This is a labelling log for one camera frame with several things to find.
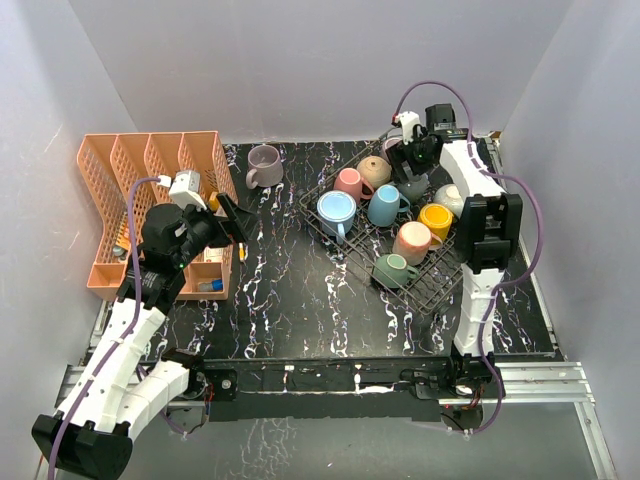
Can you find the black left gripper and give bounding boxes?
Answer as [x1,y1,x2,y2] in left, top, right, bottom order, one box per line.
[172,193,260,268]

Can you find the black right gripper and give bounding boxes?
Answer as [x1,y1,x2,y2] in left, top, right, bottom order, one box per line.
[385,128,436,185]

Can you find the grey mug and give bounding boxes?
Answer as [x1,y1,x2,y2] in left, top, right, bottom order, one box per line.
[396,178,429,204]

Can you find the tan glazed round mug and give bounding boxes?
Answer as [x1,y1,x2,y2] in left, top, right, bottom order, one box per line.
[357,156,392,189]

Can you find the white speckled ceramic mug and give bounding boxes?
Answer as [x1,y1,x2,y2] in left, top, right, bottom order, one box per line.
[433,184,464,218]

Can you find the blue mug white interior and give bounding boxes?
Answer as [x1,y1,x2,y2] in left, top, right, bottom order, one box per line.
[367,184,411,227]

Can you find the yellow mug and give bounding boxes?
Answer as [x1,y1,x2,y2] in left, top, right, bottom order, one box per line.
[418,203,453,244]

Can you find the lilac mug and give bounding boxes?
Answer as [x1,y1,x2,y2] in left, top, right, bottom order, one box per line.
[245,145,284,189]

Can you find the pink mug white interior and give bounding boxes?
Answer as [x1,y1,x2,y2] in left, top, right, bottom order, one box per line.
[333,168,375,204]

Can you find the peach pink mug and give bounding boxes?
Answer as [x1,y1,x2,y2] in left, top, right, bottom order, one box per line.
[392,221,442,266]

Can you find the light blue ribbed mug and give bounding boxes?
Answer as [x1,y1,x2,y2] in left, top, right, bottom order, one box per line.
[317,190,356,244]

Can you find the green teal mug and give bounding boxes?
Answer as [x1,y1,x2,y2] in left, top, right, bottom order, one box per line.
[372,253,419,289]

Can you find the lavender textured mug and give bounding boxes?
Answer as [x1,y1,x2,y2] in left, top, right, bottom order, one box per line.
[381,137,402,163]

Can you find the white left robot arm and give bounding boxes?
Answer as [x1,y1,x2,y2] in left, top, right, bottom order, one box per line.
[32,194,257,479]

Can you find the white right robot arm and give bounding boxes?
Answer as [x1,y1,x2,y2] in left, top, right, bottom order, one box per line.
[386,104,523,397]

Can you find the papers in organizer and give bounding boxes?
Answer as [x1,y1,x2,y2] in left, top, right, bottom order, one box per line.
[112,192,231,294]

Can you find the orange plastic file organizer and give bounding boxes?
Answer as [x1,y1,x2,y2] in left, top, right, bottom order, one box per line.
[77,131,239,301]

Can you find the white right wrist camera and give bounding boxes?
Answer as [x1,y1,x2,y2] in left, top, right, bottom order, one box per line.
[392,111,421,145]

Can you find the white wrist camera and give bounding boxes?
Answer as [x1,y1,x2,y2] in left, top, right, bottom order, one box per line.
[158,170,207,211]
[392,111,421,145]

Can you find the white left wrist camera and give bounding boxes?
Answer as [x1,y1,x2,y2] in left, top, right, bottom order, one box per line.
[158,170,207,211]

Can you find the grey wire dish rack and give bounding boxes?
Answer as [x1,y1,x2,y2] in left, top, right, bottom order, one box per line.
[300,130,463,316]

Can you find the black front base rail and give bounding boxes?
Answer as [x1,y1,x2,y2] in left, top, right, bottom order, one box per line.
[180,358,505,425]

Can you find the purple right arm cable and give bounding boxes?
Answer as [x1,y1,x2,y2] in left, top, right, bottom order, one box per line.
[392,80,544,436]

